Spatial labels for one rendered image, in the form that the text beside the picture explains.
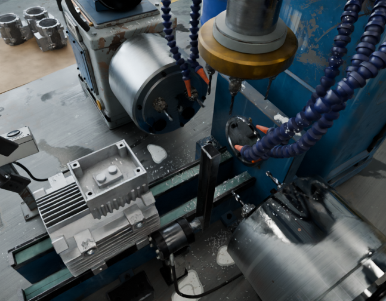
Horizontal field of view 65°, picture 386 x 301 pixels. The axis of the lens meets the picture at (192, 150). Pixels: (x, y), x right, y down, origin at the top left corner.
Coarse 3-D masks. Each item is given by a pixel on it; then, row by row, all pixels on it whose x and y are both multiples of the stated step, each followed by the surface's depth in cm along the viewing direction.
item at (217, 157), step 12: (204, 156) 49; (216, 156) 47; (204, 168) 51; (216, 168) 50; (204, 180) 53; (216, 180) 53; (204, 192) 55; (204, 204) 58; (204, 216) 61; (204, 228) 65
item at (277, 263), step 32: (288, 192) 53; (320, 192) 54; (256, 224) 53; (288, 224) 51; (320, 224) 50; (352, 224) 50; (256, 256) 53; (288, 256) 49; (320, 256) 47; (352, 256) 46; (384, 256) 48; (256, 288) 56; (288, 288) 49; (320, 288) 46; (352, 288) 45
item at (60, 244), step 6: (36, 192) 60; (42, 192) 61; (150, 192) 61; (144, 198) 60; (150, 198) 61; (144, 204) 61; (150, 204) 61; (54, 240) 54; (60, 240) 54; (66, 240) 56; (54, 246) 54; (60, 246) 54; (66, 246) 54; (60, 252) 54
